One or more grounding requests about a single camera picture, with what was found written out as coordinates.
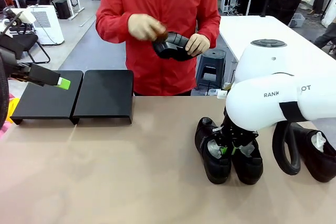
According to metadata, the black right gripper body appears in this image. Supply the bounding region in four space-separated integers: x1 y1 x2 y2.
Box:
222 108 260 146

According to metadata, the person's left forearm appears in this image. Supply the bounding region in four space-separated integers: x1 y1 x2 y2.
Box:
195 11 222 51

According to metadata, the black velcro strap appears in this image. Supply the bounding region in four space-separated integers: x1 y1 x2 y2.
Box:
279 100 307 124

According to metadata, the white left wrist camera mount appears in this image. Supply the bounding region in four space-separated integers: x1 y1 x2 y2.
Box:
4 7 37 25

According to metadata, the white paper shoe stuffing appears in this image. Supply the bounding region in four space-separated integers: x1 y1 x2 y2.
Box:
207 141 224 159
239 141 255 157
311 131 328 153

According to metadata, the person's right hand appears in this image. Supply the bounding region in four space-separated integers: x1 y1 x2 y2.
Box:
128 13 167 42

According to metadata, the person in dark trousers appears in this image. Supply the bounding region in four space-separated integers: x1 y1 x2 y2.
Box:
313 21 336 56

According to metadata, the black plastic stool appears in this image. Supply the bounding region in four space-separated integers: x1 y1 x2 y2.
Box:
195 49 227 97

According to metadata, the white air purifier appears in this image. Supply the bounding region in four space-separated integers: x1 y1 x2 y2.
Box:
27 5 65 46

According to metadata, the grey storage bin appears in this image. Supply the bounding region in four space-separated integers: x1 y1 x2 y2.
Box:
288 13 307 28

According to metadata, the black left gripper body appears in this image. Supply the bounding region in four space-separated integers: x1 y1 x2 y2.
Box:
0 33 34 81

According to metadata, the black computer tower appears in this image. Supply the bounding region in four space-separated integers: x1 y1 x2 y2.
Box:
55 0 71 20

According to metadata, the yellow object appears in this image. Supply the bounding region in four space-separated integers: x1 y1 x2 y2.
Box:
7 97 21 124

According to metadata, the white table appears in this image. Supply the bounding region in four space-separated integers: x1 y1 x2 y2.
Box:
219 15 336 83

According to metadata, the pink cloth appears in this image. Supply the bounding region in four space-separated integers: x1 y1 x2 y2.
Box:
0 122 12 140

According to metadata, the black leather shoe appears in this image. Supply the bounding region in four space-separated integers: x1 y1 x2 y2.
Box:
152 31 202 62
230 138 264 185
194 116 232 185
290 123 336 183

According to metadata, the person's left hand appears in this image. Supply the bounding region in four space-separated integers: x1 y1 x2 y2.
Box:
185 33 211 58

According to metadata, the white computer case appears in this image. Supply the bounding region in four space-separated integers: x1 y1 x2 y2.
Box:
221 0 238 14

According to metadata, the person's right forearm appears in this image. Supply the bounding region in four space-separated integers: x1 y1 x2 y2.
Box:
96 10 132 44

